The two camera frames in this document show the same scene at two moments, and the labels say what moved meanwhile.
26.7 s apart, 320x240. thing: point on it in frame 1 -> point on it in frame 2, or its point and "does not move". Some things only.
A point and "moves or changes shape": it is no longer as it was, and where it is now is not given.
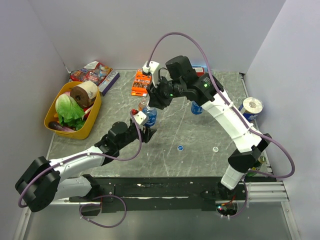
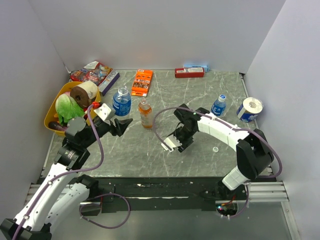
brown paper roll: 85,93 does not move
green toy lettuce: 69,115 does not move
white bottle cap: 215,149 does not move
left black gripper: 145,136 -> 120,126
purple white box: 109,82 does not move
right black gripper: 155,99 -> 185,144
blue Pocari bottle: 151,114 moves or changes shape
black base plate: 125,194 does not move
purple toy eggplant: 55,125 does not move
